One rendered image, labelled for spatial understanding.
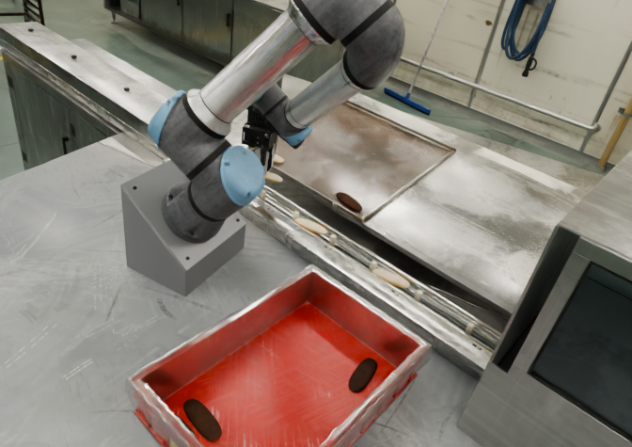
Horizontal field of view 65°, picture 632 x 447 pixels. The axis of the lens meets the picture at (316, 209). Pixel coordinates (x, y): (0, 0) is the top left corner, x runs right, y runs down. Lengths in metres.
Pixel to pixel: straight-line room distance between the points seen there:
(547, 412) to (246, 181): 0.68
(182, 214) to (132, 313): 0.24
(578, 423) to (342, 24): 0.76
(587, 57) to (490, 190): 3.28
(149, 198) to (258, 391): 0.48
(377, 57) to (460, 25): 4.26
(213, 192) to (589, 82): 4.09
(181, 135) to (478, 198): 0.92
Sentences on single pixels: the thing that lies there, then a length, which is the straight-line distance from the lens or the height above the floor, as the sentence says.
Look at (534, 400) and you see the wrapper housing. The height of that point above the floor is 0.99.
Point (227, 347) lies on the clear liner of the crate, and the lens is 1.05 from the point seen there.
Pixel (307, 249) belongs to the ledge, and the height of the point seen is 0.86.
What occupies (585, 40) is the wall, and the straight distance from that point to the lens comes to 4.80.
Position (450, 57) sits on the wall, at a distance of 5.25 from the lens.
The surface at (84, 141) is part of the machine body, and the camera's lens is 2.26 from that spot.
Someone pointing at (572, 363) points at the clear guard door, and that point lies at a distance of 0.89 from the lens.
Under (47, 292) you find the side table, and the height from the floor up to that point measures 0.82.
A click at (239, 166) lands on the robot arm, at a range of 1.04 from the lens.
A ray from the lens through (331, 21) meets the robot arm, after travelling 0.94.
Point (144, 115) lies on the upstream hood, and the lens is 1.82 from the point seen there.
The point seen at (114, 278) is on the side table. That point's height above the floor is 0.82.
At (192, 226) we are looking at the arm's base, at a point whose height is 0.99.
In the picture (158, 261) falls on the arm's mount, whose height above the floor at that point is 0.89.
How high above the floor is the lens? 1.65
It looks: 33 degrees down
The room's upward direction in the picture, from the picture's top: 10 degrees clockwise
